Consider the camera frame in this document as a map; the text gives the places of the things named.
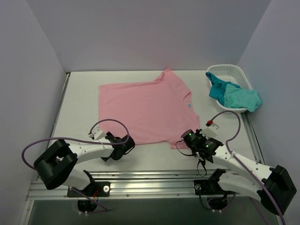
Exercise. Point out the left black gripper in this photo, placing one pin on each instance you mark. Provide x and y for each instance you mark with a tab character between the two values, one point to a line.
128	142

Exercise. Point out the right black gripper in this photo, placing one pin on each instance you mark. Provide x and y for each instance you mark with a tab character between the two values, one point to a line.
187	137

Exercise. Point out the pink t shirt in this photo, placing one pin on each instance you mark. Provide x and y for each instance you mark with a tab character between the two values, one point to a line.
155	111

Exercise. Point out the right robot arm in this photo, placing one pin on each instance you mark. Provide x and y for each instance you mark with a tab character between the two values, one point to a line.
272	186

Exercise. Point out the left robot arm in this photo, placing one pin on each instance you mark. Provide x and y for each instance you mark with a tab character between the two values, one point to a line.
56	166

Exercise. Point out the teal t shirt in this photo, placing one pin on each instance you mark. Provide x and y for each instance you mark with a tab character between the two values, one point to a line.
231	95

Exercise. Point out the white plastic basket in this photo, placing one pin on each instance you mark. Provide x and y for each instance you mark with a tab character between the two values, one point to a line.
230	73

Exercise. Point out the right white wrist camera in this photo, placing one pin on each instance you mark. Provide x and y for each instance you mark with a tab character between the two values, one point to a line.
211	129

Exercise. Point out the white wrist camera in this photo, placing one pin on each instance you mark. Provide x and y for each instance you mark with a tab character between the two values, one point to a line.
96	133
211	129

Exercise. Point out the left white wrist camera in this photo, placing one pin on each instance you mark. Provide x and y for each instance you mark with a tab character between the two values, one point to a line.
96	133

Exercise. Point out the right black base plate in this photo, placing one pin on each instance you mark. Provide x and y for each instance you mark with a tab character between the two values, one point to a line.
206	187

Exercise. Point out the aluminium mounting rail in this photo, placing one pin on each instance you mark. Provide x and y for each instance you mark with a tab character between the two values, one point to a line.
149	185

